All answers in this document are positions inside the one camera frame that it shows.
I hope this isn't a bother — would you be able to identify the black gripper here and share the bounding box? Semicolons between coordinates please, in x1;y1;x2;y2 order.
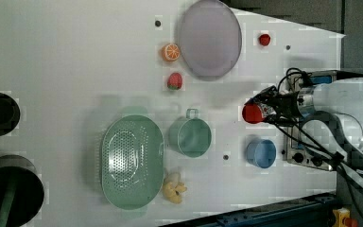
246;86;302;125

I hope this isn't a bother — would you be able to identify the red ketchup bottle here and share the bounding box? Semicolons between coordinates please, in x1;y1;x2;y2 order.
242;103;276;124

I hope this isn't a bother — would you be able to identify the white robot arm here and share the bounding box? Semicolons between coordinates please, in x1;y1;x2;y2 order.
242;77;363;188

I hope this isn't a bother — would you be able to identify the black toaster oven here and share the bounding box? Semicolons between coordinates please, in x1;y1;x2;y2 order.
281;69;363;172

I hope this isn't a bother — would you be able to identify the blue bowl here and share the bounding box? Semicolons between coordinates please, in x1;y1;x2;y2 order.
245;138;276;168

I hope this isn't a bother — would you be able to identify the red strawberry toy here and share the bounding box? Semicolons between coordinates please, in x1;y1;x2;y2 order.
258;34;271;46

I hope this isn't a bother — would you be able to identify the green metal mug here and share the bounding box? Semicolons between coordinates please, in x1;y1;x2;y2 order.
168;109;212;158

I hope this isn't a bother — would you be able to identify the grey round plate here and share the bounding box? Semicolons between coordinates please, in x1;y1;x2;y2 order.
178;0;242;78

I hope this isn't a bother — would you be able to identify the pink strawberry toy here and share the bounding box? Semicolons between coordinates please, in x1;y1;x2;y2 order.
167;73;182;90

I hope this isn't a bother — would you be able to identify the orange slice toy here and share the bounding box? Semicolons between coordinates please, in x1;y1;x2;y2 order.
161;44;181;61

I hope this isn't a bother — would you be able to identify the peeled banana toy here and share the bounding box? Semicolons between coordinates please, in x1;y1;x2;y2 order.
162;172;187;204

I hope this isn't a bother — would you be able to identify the black utensil holder cup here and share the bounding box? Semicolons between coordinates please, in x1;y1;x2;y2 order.
0;155;44;227

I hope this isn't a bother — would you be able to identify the green spatula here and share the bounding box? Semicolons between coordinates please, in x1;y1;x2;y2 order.
0;178;17;227

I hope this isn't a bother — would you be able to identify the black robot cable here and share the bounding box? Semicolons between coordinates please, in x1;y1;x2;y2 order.
273;66;363;227

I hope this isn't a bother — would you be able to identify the blue metal frame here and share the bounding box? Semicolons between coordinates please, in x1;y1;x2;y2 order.
161;193;341;227

